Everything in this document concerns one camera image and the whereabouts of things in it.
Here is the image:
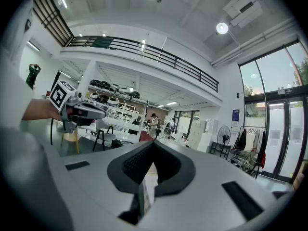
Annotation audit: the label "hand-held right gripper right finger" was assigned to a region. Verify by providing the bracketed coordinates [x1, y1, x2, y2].
[154, 140, 196, 197]

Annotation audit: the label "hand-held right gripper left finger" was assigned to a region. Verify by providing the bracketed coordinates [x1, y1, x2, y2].
[107, 140, 154, 193]

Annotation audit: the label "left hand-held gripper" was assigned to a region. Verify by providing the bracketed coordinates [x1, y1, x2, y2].
[49, 80, 108, 134]

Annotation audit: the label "person's left forearm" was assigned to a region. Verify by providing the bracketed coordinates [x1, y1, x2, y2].
[22, 97, 63, 122]

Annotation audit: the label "grey chair with black legs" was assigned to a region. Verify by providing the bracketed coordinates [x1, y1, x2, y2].
[92, 119, 116, 153]

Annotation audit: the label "white shelving with helmets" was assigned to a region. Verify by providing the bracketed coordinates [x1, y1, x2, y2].
[85, 78, 148, 144]

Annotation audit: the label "checkered tablecloth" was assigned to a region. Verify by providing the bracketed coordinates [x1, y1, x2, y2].
[143, 163, 159, 186]

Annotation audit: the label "red cloth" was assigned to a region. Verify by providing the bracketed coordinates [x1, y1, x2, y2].
[139, 130, 154, 143]

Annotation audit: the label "white lockers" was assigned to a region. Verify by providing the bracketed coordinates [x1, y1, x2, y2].
[187, 119, 218, 153]

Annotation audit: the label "black-framed side windows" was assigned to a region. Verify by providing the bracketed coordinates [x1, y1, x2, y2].
[173, 110, 200, 129]

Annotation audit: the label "black standing fan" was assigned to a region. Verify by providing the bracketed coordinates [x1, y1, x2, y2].
[217, 125, 231, 154]

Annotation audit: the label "metal shopping cart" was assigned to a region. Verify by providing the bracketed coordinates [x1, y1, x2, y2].
[230, 148, 257, 172]

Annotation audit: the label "person's white shirt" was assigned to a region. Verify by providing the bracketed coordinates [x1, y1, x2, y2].
[0, 0, 73, 231]

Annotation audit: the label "clothes rack with garments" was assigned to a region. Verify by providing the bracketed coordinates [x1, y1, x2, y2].
[231, 126, 269, 178]

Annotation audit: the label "black mezzanine railing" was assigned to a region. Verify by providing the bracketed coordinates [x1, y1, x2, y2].
[67, 35, 219, 93]
[32, 0, 74, 47]

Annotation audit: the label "white ceiling pipes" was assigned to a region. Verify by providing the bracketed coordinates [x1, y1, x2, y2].
[210, 18, 300, 67]

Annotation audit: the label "glass entrance doors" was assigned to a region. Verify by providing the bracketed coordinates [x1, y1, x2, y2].
[239, 40, 308, 185]

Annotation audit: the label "round ceiling lamp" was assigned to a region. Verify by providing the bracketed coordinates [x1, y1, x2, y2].
[216, 22, 229, 35]

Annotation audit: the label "ceiling air conditioner unit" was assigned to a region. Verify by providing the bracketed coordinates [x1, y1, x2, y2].
[222, 0, 263, 28]

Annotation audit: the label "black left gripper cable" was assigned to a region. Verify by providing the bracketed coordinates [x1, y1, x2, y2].
[50, 117, 55, 146]

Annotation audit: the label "blue wall poster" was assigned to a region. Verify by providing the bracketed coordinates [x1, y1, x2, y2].
[232, 109, 241, 130]

